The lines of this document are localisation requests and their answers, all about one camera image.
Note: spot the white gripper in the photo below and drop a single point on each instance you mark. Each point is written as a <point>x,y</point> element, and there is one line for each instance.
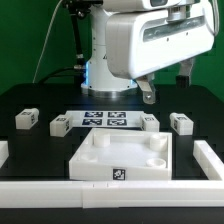
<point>141,43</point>

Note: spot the white front fence rail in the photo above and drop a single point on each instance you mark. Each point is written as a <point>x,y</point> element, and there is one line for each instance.
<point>84,194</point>

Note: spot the white fence rail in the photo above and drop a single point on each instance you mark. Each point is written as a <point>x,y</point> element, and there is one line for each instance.
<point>84,194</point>
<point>4,152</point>
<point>208,160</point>

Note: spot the white sheet with tags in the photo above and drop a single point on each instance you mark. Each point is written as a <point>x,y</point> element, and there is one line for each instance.
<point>120,119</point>

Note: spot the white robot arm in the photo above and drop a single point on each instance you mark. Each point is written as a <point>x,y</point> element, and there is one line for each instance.
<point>99,81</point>

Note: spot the white left fence rail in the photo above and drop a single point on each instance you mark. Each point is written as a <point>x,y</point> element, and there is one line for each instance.
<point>4,152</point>

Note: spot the white right fence rail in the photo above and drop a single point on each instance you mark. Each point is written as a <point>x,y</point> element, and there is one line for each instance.
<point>208,160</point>

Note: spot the white square table top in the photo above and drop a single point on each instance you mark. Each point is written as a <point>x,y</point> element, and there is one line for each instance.
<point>122,155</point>

